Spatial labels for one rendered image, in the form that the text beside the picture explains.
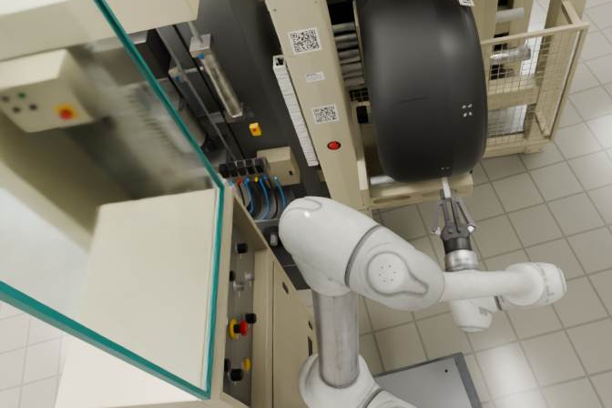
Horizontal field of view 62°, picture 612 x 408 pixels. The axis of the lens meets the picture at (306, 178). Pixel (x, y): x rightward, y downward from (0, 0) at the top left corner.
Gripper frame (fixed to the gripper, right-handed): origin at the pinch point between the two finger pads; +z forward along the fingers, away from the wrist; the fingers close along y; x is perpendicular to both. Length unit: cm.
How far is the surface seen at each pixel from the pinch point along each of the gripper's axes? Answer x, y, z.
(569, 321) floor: 101, -53, -25
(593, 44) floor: 120, -114, 134
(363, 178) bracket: 10.5, 24.4, 12.6
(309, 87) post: -28, 35, 24
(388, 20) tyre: -39, 11, 33
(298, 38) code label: -45, 34, 26
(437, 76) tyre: -35.1, 0.9, 15.3
